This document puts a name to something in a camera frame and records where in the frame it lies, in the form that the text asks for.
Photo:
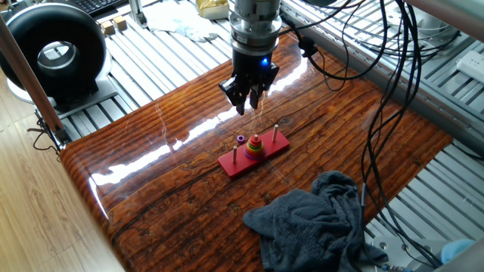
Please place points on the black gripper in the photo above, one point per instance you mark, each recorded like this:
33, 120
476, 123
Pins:
253, 68

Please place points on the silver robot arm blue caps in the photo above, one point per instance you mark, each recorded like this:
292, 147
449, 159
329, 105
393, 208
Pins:
255, 26

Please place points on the red Hanoi base with pegs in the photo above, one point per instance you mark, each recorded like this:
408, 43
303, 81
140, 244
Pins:
234, 170

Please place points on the gold yellow box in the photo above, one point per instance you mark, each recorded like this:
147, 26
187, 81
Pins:
211, 9

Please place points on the white crumpled cloth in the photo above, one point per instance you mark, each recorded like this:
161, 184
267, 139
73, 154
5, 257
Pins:
170, 17

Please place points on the small wooden cube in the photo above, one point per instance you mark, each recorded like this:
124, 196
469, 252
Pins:
107, 28
120, 23

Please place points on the dark grey cloth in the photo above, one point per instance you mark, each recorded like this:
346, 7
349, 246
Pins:
302, 226

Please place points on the wood-grain table mat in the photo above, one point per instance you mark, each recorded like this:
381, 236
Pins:
151, 211

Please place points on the grey aluminium table beam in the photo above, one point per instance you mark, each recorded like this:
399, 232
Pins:
416, 98

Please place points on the black keyboard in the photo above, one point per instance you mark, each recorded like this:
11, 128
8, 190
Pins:
94, 5

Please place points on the brown pole with clamp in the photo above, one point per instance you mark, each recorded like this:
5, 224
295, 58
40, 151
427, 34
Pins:
26, 75

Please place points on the white power strip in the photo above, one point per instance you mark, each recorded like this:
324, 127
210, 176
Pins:
472, 65

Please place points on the silver aluminium post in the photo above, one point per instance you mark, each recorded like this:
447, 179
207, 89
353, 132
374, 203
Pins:
136, 11

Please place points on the grey round mount pedestal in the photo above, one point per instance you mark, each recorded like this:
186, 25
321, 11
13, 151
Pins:
435, 22

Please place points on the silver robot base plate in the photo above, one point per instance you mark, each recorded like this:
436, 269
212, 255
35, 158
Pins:
393, 245

